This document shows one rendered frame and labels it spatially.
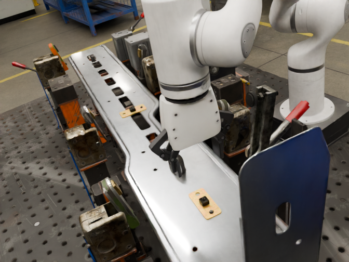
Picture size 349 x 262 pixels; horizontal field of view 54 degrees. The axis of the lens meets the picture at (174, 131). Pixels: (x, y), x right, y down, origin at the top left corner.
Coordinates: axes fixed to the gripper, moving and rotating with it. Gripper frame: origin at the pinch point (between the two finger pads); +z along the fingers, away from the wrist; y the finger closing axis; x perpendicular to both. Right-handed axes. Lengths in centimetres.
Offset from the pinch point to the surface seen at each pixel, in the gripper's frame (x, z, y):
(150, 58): -63, 4, -15
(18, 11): -704, 99, 28
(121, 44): -102, 10, -15
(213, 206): 1.9, 11.8, -1.0
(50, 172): -76, 42, 34
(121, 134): -36.8, 12.2, 7.1
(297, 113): 0.8, -1.2, -23.3
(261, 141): 1.7, 0.9, -13.6
